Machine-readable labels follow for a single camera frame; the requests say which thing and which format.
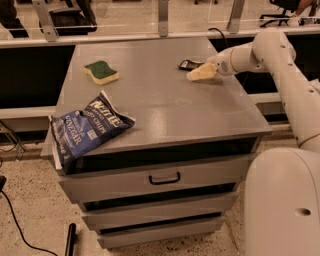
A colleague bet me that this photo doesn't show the bottom grey drawer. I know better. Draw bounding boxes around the bottom grey drawer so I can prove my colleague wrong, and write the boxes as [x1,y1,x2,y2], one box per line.
[98,216,223,249]

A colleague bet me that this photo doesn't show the black chair leg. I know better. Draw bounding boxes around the black chair leg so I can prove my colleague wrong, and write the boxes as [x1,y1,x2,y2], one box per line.
[65,223,76,256]

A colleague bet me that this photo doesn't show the dark rxbar chocolate wrapper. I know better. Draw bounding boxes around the dark rxbar chocolate wrapper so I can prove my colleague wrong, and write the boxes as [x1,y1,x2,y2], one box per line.
[178,59,202,71]

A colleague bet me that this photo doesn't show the metal railing bracket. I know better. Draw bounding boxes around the metal railing bracket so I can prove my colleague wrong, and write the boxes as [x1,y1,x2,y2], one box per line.
[158,0,168,37]
[227,0,245,34]
[32,0,58,42]

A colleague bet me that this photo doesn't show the grey drawer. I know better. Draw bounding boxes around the grey drawer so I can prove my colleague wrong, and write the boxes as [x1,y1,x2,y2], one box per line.
[98,216,223,249]
[82,191,238,234]

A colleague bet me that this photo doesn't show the right metal railing bracket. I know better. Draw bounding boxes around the right metal railing bracket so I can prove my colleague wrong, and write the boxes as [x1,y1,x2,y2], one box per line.
[227,0,245,34]

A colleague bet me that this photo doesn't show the far right office chair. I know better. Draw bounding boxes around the far right office chair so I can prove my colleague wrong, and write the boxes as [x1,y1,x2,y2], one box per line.
[259,0,300,28]

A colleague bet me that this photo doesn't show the middle metal railing bracket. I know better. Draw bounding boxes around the middle metal railing bracket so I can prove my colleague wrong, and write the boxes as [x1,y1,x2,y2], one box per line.
[158,0,168,37]

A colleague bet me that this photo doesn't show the top drawer with black handle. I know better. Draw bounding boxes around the top drawer with black handle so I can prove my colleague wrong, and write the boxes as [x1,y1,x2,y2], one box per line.
[59,153,257,203]

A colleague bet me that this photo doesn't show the black floor cable left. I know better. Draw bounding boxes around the black floor cable left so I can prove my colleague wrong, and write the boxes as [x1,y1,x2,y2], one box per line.
[0,175,59,256]

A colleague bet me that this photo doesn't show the green yellow sponge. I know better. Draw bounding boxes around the green yellow sponge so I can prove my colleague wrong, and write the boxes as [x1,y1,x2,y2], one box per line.
[84,61,119,85]

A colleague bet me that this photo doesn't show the middle grey drawer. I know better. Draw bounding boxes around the middle grey drawer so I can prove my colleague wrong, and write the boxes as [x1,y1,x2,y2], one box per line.
[82,191,238,234]

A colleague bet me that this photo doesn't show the left metal railing bracket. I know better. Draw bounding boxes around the left metal railing bracket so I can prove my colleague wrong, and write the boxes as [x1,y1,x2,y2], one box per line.
[32,0,58,42]

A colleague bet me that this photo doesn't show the grey drawer cabinet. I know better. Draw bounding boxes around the grey drawer cabinet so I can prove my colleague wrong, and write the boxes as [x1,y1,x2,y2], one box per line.
[40,36,274,250]

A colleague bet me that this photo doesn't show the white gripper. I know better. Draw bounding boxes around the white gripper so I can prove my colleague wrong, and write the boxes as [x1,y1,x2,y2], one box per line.
[186,54,233,81]

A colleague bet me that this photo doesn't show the blue kettle chips bag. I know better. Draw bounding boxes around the blue kettle chips bag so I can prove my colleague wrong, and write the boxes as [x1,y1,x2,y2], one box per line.
[49,90,135,167]

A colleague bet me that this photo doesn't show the black cable behind cabinet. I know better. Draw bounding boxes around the black cable behind cabinet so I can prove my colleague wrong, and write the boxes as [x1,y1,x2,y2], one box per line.
[208,27,249,86]

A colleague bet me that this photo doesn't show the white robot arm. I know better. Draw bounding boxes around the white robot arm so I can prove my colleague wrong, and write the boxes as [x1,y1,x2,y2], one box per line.
[187,27,320,256]

